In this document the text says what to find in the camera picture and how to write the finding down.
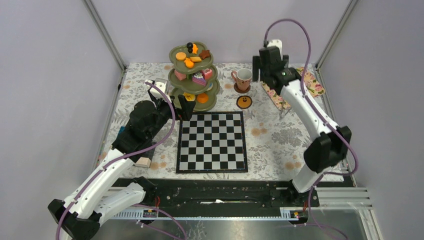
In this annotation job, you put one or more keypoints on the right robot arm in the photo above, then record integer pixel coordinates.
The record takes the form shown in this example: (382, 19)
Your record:
(328, 140)

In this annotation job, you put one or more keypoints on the dark brown round coaster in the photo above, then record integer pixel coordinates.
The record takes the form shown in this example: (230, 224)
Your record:
(236, 88)

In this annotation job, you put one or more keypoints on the blue frosted donut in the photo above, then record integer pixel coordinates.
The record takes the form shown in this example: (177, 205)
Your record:
(210, 86)

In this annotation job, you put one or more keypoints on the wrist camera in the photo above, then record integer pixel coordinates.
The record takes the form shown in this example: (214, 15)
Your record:
(275, 43)
(162, 84)

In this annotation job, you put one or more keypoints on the orange fish cookie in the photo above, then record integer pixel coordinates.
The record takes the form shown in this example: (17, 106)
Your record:
(194, 49)
(188, 63)

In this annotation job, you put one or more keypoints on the large pink mug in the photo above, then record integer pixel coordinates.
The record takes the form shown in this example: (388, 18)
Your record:
(242, 77)

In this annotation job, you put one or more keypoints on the black white chessboard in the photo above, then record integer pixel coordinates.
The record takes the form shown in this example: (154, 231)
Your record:
(212, 142)

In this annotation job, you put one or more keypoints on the square orange cracker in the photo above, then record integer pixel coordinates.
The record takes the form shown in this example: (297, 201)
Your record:
(195, 59)

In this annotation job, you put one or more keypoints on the green three-tier dessert stand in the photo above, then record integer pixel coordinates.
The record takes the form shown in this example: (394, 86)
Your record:
(179, 87)

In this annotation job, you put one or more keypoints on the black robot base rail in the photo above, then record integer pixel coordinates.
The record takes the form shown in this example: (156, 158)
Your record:
(225, 198)

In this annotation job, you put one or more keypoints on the wooden block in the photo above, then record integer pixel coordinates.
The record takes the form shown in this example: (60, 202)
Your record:
(143, 162)

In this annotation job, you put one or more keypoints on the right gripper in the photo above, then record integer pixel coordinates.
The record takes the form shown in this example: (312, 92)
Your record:
(256, 65)

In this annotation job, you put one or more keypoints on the round orange biscuit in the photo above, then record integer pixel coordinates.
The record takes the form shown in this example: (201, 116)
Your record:
(180, 56)

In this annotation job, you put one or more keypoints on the purple cake slice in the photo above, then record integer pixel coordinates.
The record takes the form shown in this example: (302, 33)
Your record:
(197, 78)

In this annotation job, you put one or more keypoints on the yellow frosted donut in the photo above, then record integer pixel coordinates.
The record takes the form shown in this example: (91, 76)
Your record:
(189, 97)

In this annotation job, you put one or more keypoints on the floral serving tray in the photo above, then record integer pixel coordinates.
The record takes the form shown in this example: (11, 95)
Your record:
(311, 83)

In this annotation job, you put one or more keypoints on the blue brick on stick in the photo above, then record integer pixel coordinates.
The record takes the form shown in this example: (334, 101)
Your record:
(120, 132)

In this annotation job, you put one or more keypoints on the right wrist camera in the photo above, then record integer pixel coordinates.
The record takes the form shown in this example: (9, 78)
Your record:
(275, 43)

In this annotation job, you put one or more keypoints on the brown star cookie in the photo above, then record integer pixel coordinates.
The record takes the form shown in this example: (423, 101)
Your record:
(205, 54)

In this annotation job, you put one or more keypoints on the pink swirl roll cake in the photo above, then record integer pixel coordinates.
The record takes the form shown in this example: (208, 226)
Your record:
(180, 76)

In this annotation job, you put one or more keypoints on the orange round pastry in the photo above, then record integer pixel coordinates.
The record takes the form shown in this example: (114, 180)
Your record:
(202, 98)

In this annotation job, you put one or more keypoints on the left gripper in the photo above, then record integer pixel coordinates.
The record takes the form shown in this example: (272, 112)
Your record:
(187, 107)

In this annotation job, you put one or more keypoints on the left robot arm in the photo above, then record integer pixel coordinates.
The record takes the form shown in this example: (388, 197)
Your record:
(81, 214)

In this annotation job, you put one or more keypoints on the orange smiley face coaster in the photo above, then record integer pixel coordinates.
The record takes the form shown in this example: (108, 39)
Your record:
(244, 102)

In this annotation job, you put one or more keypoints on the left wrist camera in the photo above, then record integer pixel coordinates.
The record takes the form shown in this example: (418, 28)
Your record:
(162, 84)

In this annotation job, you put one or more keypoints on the pink cake slice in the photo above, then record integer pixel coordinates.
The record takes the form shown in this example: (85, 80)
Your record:
(207, 73)

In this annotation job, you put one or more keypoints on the floral tablecloth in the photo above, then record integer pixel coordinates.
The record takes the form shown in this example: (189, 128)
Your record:
(275, 145)

